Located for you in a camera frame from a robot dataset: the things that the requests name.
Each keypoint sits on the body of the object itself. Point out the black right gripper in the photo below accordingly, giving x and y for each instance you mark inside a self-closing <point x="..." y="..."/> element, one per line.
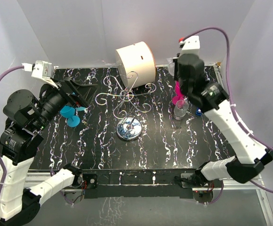
<point x="175" y="60"/>

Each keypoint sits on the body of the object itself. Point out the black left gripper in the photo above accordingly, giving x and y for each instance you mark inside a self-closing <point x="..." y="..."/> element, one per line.
<point x="83" y="92"/>

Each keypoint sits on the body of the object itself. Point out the blue wine glass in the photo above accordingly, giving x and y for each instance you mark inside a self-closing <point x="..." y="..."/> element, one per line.
<point x="81" y="109"/>
<point x="69" y="113"/>

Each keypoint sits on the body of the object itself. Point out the pink wine glass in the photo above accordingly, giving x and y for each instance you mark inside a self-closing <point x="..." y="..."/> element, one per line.
<point x="178" y="95"/>

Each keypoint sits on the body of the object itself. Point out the clear ribbed tumbler glass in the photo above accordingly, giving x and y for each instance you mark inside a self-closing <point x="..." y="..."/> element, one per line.
<point x="180" y="109"/>

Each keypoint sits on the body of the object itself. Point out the clear fluted champagne glass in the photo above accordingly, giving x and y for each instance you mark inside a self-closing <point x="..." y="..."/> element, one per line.
<point x="171" y="65"/>

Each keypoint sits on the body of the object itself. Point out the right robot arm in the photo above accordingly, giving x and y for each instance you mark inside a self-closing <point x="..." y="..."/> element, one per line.
<point x="251" y="155"/>

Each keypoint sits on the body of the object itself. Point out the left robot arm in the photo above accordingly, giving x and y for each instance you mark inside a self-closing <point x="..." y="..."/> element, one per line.
<point x="27" y="117"/>

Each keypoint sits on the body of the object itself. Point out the chrome wine glass rack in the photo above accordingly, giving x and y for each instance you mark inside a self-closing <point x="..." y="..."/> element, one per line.
<point x="128" y="128"/>

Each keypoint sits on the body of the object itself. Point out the white round box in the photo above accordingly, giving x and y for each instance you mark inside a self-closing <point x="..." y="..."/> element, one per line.
<point x="136" y="65"/>

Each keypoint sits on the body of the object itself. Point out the small blue object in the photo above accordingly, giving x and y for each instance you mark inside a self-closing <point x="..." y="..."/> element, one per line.
<point x="198" y="112"/>

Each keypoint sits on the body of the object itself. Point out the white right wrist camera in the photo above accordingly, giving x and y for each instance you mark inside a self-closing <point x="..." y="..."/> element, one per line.
<point x="190" y="46"/>

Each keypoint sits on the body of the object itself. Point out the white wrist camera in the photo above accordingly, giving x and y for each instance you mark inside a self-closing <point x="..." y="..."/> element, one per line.
<point x="41" y="70"/>
<point x="190" y="46"/>

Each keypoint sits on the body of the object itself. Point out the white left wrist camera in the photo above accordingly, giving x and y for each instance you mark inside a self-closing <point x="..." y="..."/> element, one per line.
<point x="41" y="70"/>

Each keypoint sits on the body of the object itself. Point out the aluminium table frame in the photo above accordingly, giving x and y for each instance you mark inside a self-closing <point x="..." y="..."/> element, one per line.
<point x="147" y="167"/>

